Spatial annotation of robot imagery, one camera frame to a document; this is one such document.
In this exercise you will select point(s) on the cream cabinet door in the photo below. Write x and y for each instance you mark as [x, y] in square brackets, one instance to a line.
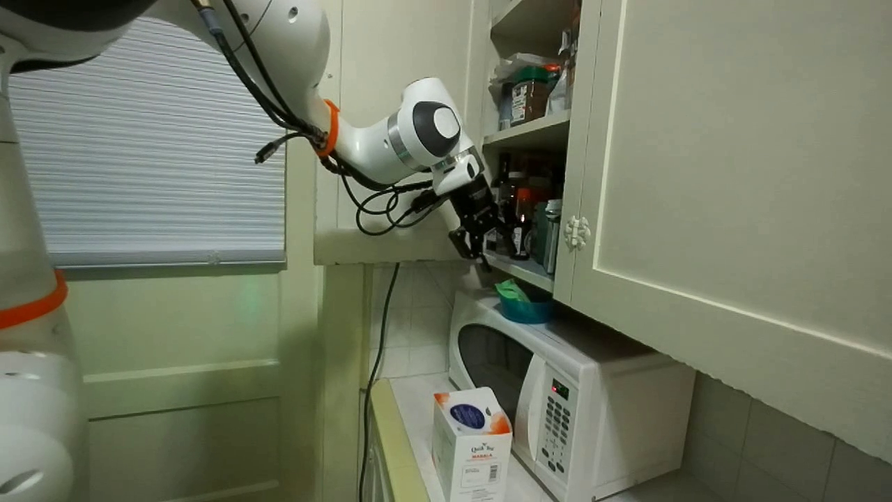
[728, 195]

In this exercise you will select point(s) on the cream upper cabinet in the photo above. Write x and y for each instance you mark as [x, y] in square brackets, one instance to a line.
[526, 110]

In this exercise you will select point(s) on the white orange cotton swab box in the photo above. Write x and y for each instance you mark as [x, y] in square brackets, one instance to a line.
[473, 442]

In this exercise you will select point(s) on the teal blue bowl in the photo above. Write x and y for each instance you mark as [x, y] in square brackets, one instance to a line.
[516, 304]

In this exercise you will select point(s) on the dark sauce bottle red cap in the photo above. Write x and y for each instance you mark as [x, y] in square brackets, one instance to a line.
[523, 223]

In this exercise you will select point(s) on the white microwave oven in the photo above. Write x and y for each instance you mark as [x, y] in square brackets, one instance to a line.
[592, 410]

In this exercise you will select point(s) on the white window blind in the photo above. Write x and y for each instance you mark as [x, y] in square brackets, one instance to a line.
[142, 158]

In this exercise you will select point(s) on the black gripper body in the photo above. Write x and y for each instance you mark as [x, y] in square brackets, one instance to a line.
[477, 212]

